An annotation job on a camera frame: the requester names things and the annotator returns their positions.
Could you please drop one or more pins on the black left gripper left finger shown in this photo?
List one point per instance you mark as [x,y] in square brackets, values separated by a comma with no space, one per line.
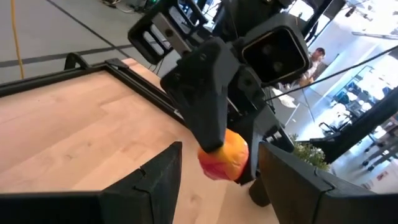
[155,186]

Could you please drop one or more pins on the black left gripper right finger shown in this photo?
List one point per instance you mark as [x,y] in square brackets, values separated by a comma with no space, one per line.
[295,186]

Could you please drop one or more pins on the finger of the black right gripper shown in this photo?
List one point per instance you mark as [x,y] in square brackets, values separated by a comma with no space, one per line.
[205,93]
[264,124]

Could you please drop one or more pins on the yellow orange toy pear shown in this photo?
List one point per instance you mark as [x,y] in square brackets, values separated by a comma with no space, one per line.
[230,158]

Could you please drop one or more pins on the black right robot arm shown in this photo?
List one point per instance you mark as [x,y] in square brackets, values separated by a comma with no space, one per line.
[248,12]

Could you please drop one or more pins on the potted green plant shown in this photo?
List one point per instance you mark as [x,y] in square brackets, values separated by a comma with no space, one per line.
[311,154]

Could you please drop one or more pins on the person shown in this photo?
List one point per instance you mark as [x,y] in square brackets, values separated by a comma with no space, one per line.
[314,67]

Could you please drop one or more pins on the black diagonal bar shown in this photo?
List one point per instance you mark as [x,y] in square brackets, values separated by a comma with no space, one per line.
[357,130]

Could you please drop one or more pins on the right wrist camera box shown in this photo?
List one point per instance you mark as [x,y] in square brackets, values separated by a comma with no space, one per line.
[273,56]

